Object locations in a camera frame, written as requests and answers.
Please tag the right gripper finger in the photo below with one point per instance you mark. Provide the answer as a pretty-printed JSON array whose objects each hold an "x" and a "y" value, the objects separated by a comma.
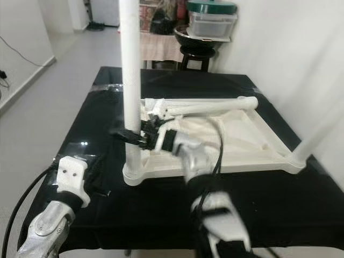
[{"x": 123, "y": 134}]

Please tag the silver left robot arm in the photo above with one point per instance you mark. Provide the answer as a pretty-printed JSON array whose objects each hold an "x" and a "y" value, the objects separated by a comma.
[{"x": 51, "y": 228}]

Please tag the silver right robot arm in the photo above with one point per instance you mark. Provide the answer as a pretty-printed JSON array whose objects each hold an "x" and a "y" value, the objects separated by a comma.
[{"x": 196, "y": 161}]

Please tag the clear tape patch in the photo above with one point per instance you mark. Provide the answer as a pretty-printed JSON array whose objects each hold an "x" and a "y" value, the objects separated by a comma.
[{"x": 107, "y": 87}]

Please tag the black tablecloth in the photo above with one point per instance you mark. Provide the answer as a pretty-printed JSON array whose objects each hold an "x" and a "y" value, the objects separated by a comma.
[{"x": 166, "y": 215}]

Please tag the pink checked cloth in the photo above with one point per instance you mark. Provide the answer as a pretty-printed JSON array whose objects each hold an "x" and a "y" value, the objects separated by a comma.
[{"x": 161, "y": 45}]

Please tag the cream plastic table top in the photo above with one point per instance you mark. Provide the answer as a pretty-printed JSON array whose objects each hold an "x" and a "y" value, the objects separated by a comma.
[{"x": 247, "y": 140}]

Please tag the black wok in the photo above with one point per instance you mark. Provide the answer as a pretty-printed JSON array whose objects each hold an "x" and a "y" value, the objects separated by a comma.
[{"x": 184, "y": 41}]

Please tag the black floor appliance base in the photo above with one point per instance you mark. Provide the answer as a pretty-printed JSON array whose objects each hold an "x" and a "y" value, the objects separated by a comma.
[{"x": 95, "y": 26}]

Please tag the red printed box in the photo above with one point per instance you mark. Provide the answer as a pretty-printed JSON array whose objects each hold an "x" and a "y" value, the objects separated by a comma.
[{"x": 148, "y": 16}]

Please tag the white cabinet appliance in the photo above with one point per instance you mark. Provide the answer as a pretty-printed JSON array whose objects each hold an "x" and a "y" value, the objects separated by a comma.
[{"x": 105, "y": 11}]

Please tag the clear plastic container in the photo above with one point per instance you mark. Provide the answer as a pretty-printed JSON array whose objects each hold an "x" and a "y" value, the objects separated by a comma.
[{"x": 212, "y": 26}]

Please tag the green pot lid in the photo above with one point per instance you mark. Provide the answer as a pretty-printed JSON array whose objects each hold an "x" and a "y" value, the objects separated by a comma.
[{"x": 212, "y": 7}]

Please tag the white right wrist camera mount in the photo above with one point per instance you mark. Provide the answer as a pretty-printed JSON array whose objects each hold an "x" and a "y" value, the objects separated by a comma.
[{"x": 156, "y": 110}]

